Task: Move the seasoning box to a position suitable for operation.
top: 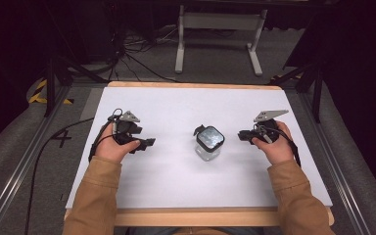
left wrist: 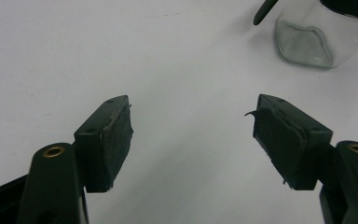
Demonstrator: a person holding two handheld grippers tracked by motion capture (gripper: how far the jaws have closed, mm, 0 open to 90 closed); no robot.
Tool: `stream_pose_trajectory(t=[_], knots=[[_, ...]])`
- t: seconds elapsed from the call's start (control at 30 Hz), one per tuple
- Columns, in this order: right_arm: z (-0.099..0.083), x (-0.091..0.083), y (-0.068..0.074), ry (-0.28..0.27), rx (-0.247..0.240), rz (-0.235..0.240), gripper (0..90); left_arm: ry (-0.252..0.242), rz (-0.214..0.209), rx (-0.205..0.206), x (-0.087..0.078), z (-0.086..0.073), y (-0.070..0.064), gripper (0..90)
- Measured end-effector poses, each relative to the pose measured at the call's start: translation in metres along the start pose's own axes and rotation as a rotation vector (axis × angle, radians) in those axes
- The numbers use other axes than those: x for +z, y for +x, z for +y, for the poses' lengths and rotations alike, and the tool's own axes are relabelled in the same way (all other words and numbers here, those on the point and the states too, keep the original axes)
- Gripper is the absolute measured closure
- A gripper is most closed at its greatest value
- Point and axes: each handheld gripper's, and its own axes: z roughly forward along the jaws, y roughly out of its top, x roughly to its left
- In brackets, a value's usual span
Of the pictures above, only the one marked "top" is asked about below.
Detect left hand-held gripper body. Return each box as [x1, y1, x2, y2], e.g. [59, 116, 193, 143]
[108, 108, 144, 146]

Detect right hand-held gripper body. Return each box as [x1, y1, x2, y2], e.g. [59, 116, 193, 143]
[252, 109, 290, 145]

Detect clear jar with black lid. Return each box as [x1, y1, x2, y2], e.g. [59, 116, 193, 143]
[193, 123, 226, 163]

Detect person's left hand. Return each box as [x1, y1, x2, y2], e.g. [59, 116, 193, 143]
[94, 121, 142, 165]

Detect person's right hand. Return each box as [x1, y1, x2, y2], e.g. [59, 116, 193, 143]
[251, 120, 296, 165]

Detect white table mat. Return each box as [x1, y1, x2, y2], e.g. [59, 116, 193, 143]
[65, 85, 334, 210]

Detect black metal stand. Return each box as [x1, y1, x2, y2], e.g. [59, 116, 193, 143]
[266, 60, 325, 124]
[42, 53, 110, 118]

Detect yellow black hazard tape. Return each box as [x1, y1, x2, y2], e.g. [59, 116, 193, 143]
[27, 78, 75, 106]

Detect right hand-held gripper black cable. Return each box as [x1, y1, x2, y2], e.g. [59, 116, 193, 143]
[256, 124, 302, 168]

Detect hand-held gripper black cable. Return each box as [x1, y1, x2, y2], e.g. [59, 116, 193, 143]
[256, 124, 302, 168]
[23, 108, 125, 235]

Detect black floor cables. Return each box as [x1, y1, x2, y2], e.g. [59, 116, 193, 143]
[107, 23, 184, 84]

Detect aluminium rail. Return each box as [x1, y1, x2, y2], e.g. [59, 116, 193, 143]
[0, 83, 73, 235]
[297, 91, 373, 235]

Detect left hand-held gripper black cable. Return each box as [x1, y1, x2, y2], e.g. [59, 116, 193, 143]
[23, 108, 125, 235]

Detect white metal stand frame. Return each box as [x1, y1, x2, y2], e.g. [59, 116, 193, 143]
[174, 4, 268, 77]

